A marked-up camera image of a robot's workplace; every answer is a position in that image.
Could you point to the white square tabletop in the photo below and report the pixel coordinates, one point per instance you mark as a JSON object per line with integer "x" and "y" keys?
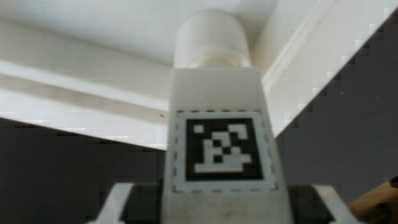
{"x": 87, "y": 55}

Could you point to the white table leg with tag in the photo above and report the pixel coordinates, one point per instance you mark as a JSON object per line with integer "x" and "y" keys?
{"x": 224, "y": 187}

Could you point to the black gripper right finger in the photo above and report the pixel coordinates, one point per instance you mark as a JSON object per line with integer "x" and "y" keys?
{"x": 318, "y": 207}

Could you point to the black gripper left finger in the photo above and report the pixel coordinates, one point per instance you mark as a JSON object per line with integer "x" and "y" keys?
{"x": 131, "y": 204}

